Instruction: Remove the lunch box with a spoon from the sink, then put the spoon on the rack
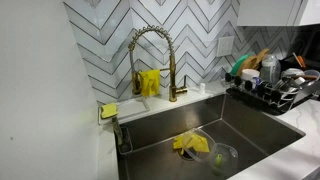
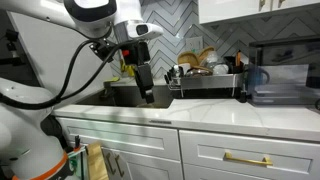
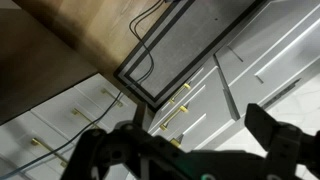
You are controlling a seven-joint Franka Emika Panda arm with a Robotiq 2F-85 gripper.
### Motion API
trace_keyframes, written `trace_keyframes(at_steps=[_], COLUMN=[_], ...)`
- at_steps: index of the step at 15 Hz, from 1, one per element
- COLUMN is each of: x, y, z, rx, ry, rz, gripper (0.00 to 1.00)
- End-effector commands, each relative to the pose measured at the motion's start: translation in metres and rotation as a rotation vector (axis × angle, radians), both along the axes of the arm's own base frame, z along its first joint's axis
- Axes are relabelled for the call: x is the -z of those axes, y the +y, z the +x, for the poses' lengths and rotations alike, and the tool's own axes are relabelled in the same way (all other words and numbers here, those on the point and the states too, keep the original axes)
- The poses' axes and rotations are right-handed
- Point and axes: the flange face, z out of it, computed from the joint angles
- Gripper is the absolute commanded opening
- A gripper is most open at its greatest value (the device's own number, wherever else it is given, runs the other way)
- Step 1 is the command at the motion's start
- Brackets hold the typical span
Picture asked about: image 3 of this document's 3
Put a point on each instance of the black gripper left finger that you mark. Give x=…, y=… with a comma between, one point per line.
x=100, y=150

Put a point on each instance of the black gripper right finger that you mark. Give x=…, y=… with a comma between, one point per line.
x=276, y=140

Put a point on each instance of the white drawer cabinet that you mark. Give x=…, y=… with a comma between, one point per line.
x=152, y=56
x=56, y=110

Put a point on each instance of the white kitchen base cabinet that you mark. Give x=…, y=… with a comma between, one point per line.
x=266, y=43

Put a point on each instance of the grey floor mat black border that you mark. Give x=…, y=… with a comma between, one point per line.
x=186, y=43

